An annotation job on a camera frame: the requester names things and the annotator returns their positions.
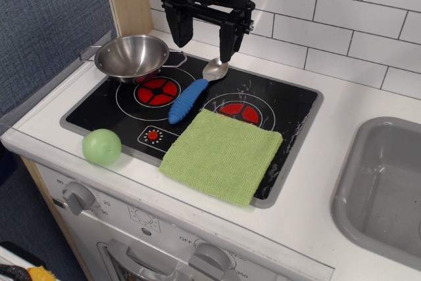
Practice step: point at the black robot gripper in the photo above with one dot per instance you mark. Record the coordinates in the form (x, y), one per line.
(233, 16)

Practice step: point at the green cloth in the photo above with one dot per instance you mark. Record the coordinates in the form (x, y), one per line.
(222, 157)

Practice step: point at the black toy stovetop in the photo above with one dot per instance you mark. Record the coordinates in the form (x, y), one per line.
(149, 116)

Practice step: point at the green ball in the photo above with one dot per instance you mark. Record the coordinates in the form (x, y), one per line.
(102, 147)

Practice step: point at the grey left oven knob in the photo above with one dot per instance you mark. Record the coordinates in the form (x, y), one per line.
(77, 197)

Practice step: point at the grey oven knob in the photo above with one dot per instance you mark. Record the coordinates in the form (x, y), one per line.
(210, 261)
(77, 197)

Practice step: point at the grey right oven knob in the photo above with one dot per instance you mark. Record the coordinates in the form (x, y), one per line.
(210, 261)

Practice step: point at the grey sink basin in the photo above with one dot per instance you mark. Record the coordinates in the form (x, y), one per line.
(376, 204)

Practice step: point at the yellow black object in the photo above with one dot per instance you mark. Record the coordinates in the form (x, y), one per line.
(39, 273)

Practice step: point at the blue handled metal spoon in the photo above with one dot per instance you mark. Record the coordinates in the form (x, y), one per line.
(214, 70)

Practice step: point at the steel bowl with handles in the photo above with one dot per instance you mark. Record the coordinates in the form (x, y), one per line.
(132, 59)

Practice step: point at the grey oven door handle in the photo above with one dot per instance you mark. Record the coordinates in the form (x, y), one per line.
(129, 269)

